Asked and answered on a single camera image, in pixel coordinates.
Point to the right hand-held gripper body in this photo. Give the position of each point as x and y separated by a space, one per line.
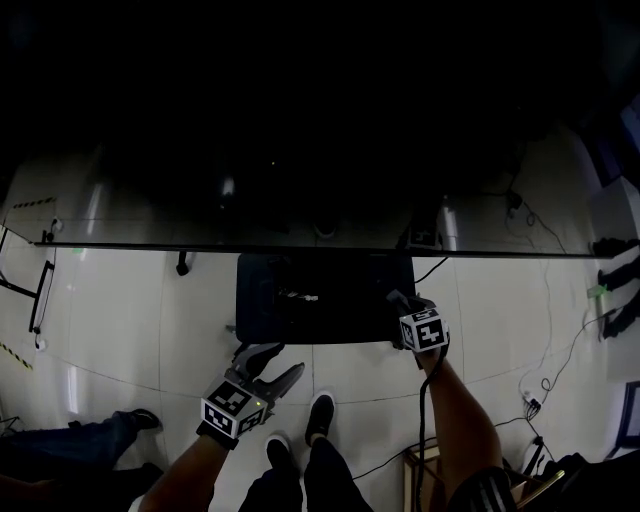
425 332

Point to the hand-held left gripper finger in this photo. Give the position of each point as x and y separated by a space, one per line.
255 355
285 380

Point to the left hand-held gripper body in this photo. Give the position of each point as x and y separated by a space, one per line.
230 405

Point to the grey knitted cloth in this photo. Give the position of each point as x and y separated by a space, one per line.
396 296

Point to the person's left forearm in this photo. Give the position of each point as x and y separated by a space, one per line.
190 475

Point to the person's right forearm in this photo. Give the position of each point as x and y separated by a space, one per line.
460 415

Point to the black wrist band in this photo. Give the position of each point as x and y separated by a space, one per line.
215 436

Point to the person's right black shoe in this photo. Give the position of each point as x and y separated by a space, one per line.
320 415

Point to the person's black shoe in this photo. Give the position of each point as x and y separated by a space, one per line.
320 415
279 452

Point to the person's left black shoe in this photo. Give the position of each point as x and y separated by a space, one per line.
279 452

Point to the person's dark trousers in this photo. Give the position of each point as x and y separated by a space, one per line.
335 480

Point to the floor power strip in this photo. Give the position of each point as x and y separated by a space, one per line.
532 399

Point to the person's black shirt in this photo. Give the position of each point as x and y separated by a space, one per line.
480 492

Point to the black metal frame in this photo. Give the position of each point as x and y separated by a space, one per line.
42 295

